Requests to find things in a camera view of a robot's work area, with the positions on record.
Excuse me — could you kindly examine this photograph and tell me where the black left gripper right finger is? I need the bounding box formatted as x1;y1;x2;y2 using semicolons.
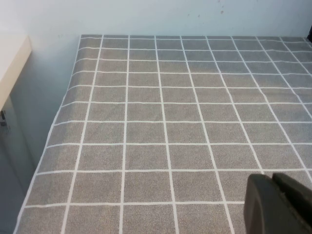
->
272;172;312;234

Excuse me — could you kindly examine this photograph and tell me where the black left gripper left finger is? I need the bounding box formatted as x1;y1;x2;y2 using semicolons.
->
243;173;301;234

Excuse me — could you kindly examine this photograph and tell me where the grey checked tablecloth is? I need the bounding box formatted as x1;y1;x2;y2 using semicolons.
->
16;34;312;234

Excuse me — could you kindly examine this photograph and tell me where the white furniture board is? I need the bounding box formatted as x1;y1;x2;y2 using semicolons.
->
0;34;33;111

